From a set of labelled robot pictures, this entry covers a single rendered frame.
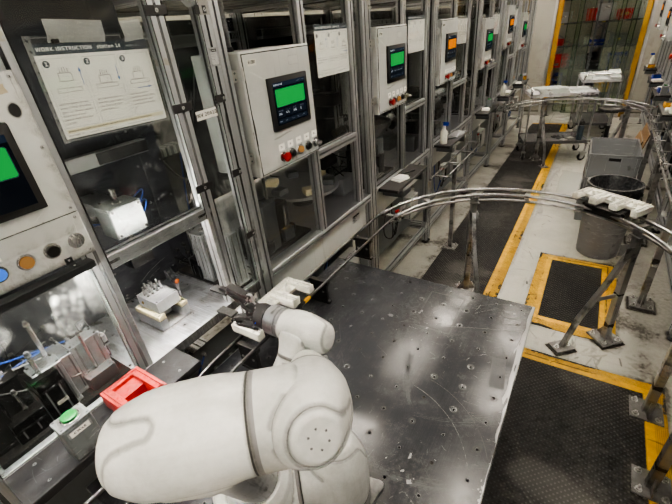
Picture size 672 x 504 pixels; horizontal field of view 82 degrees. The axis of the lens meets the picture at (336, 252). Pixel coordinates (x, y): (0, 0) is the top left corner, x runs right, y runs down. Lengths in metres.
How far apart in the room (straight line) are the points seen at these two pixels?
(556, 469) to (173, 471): 1.94
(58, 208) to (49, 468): 0.69
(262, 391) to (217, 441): 0.07
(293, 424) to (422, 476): 0.90
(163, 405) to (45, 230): 0.75
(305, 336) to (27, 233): 0.72
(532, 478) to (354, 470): 1.26
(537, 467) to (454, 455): 0.90
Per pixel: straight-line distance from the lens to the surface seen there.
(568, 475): 2.27
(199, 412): 0.52
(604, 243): 3.78
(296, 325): 1.06
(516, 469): 2.21
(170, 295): 1.60
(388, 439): 1.40
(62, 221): 1.21
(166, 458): 0.53
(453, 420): 1.46
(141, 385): 1.39
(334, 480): 1.08
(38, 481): 1.38
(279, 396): 0.51
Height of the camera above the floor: 1.84
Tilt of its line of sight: 30 degrees down
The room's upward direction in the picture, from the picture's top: 6 degrees counter-clockwise
